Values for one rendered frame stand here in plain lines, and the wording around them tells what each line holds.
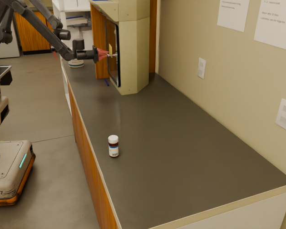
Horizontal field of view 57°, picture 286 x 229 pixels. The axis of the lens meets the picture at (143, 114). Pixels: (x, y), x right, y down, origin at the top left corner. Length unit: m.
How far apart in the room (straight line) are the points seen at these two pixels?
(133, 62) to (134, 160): 0.76
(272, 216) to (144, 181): 0.55
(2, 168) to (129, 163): 1.47
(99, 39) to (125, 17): 0.43
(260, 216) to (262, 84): 0.55
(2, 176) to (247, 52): 1.91
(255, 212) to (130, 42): 1.14
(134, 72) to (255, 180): 1.00
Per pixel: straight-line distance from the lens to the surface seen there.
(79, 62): 2.38
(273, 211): 1.25
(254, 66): 1.30
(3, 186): 2.30
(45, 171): 2.73
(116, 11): 1.63
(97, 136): 1.34
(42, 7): 2.14
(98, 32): 2.01
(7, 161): 2.49
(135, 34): 1.69
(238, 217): 1.12
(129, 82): 1.76
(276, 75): 1.22
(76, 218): 2.24
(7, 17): 2.28
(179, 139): 1.32
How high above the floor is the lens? 1.65
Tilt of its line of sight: 28 degrees down
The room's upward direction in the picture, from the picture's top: straight up
